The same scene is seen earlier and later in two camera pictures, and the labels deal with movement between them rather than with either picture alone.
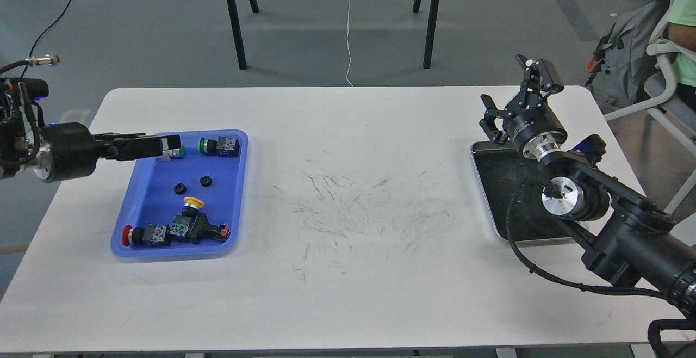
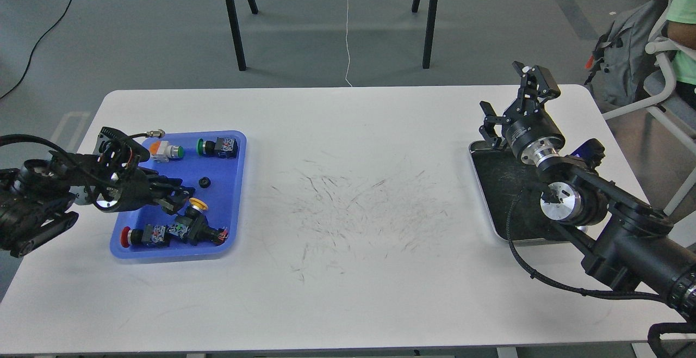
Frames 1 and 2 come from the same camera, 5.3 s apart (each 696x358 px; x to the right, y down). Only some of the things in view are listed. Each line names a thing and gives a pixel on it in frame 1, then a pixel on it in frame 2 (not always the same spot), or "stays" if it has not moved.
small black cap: [205, 180] stays
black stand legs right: [434, 5] stays
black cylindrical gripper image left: [68, 150] → [136, 188]
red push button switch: [150, 234] stays
